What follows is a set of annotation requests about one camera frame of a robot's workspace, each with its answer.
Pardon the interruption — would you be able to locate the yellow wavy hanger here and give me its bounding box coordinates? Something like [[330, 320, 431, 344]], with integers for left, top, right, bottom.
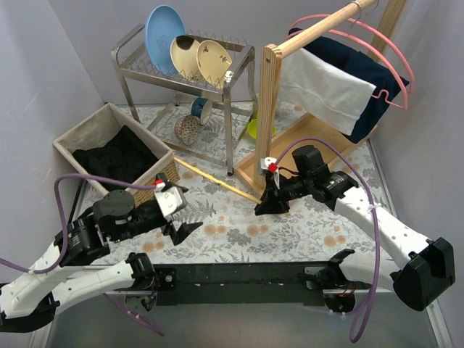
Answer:
[[174, 157, 261, 204]]

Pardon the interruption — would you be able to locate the white cloth garment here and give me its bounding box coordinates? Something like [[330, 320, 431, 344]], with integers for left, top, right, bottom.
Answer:
[[278, 49, 376, 135]]

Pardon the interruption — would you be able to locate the pink wavy hanger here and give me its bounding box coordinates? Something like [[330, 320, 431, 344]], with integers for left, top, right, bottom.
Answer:
[[304, 36, 402, 113], [290, 14, 415, 94]]

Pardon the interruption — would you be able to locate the dark blue denim skirt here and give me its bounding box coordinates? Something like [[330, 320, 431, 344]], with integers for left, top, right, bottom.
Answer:
[[278, 36, 401, 144]]

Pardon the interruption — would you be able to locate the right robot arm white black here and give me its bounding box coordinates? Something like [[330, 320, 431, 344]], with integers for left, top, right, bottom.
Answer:
[[254, 145, 455, 311]]

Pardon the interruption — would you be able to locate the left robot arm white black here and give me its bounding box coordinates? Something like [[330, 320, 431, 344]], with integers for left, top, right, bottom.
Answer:
[[1, 185, 201, 333]]

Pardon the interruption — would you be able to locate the wooden clothes rack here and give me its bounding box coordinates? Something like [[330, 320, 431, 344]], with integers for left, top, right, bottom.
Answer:
[[235, 1, 410, 194]]

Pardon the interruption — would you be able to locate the floral table mat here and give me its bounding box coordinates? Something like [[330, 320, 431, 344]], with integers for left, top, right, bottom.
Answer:
[[92, 104, 390, 265]]

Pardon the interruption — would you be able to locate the patterned red bowl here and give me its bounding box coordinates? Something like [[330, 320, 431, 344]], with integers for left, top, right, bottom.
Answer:
[[174, 115, 199, 146]]

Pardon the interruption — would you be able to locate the lime green bowl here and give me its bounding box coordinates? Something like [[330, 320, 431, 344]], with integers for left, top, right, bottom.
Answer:
[[246, 119, 258, 140]]

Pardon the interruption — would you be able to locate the black cloth garment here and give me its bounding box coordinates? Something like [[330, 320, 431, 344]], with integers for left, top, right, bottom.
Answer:
[[72, 125, 158, 183]]

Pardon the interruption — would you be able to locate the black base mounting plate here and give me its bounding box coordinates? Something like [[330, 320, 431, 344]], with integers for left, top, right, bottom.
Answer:
[[112, 260, 373, 307]]

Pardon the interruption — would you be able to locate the wicker laundry basket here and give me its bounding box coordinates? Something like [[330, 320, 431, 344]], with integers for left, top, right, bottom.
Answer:
[[53, 103, 180, 186]]

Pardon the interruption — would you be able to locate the teal cup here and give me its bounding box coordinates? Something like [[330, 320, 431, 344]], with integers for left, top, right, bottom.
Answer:
[[191, 97, 212, 125]]

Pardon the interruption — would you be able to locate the steel dish rack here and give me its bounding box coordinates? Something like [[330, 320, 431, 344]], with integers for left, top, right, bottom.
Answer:
[[111, 24, 257, 176]]

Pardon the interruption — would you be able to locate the cream floral plate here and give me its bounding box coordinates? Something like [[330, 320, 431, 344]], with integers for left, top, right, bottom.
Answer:
[[196, 40, 232, 89]]

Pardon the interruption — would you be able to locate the cream plate dark spot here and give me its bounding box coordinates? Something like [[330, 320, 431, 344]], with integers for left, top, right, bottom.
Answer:
[[170, 35, 204, 83]]

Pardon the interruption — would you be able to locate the blue plate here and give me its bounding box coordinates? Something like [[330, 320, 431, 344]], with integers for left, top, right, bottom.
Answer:
[[144, 5, 186, 75]]

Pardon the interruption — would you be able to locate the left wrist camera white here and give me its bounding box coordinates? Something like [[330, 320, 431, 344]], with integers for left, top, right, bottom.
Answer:
[[154, 179, 187, 221]]

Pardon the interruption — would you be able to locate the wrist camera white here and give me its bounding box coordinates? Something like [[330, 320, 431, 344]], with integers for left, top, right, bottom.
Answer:
[[154, 179, 187, 221], [259, 157, 280, 189]]

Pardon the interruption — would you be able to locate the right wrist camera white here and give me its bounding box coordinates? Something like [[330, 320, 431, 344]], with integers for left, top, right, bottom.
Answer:
[[259, 157, 280, 189]]

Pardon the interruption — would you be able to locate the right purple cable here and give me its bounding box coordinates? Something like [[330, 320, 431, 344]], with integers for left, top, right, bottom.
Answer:
[[275, 137, 381, 344]]

